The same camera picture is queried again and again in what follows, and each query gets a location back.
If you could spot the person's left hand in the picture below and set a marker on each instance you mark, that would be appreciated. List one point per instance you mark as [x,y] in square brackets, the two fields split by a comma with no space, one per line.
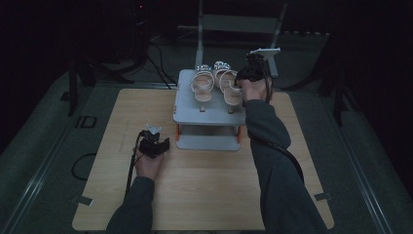
[148,165]

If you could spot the grey tape piece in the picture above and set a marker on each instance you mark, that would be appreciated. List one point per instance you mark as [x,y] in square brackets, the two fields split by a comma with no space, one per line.
[323,196]
[85,201]

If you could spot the grey two-tier shoe rack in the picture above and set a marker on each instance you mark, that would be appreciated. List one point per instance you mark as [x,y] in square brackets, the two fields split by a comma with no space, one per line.
[209,113]

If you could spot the dark metal stand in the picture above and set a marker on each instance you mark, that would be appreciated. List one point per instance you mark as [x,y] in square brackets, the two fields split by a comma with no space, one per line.
[73,87]
[337,97]

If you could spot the person's right hand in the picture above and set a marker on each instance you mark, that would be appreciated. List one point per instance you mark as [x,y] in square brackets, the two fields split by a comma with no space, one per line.
[255,91]

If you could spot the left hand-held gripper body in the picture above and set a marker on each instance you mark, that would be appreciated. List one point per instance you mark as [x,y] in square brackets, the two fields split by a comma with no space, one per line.
[154,146]

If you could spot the grey metal stand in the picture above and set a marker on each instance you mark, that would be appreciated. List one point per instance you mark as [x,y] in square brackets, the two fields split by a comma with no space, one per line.
[240,24]

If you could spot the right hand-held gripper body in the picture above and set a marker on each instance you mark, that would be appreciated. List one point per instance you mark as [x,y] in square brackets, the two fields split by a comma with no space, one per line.
[255,70]

